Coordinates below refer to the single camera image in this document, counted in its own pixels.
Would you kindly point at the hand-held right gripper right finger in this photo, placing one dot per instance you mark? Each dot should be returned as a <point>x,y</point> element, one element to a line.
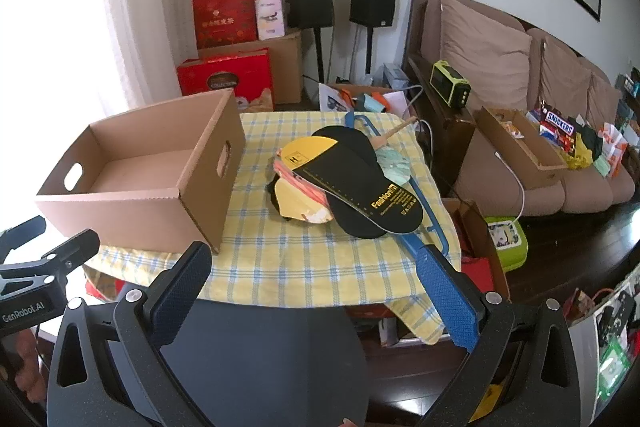
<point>447,302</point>

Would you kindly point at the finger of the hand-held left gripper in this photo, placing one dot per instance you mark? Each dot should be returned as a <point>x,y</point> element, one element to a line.
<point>22,234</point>
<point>70,252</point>

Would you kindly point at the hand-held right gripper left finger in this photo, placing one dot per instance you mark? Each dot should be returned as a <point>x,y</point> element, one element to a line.
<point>182,289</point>

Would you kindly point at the brown cardboard box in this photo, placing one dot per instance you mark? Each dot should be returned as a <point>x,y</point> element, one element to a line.
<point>130,207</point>

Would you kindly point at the yellow cartoon packet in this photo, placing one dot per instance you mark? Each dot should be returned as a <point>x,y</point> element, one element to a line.
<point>300,204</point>

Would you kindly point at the pale green hand fan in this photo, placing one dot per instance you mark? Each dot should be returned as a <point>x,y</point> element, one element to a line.
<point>392,167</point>

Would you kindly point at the black and yellow insole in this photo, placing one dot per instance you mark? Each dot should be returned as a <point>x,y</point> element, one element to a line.
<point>360,179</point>

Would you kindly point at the pink striped packet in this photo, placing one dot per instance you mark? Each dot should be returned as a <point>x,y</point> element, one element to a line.
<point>295,179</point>

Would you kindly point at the plain black insole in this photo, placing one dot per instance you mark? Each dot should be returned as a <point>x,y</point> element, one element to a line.
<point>345,134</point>

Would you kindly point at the person's left hand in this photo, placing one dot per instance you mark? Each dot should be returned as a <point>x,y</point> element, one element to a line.
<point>27,364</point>

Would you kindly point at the green wet wipes box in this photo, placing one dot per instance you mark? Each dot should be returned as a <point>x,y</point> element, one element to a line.
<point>505,249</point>

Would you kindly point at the brown sofa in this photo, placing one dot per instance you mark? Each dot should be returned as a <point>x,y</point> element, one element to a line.
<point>500,202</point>

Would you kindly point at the yellow plaid tablecloth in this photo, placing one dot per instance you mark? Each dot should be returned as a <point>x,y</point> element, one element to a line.
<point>300,257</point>

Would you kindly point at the shallow cardboard box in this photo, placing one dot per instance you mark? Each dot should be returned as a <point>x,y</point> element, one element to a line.
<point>520,157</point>

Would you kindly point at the white plastic shopping bag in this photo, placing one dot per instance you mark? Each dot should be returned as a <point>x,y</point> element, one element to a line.
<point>610,342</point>

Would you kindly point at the yellow plastic bag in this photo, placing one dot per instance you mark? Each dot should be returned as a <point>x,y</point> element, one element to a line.
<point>582,157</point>

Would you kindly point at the brown chocolate bar bag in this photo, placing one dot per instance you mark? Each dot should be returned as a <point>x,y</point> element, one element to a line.
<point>559,127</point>

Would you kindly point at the lime green portable radio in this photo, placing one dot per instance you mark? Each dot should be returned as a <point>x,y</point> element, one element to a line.
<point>447,84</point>

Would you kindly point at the red chocolate gift box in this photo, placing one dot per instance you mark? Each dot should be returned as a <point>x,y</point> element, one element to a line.
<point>220,74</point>

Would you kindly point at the cardboard box of clutter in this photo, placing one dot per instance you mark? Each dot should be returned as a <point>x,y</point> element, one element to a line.
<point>350,97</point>

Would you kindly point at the grey blue box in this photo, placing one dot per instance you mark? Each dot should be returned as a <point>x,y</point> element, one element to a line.
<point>395,74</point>

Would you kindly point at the large closed cardboard box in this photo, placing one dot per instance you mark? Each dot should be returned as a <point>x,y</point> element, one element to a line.
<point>287,62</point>

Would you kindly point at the beige sofa cushion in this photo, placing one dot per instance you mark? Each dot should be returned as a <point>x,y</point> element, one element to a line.
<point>482,52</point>
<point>565,74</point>
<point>605,99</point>

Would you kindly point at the white curtain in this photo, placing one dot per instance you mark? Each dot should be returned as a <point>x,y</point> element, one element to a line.
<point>145,7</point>

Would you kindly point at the red patterned gift box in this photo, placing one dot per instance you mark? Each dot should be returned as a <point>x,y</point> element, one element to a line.
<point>225,19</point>

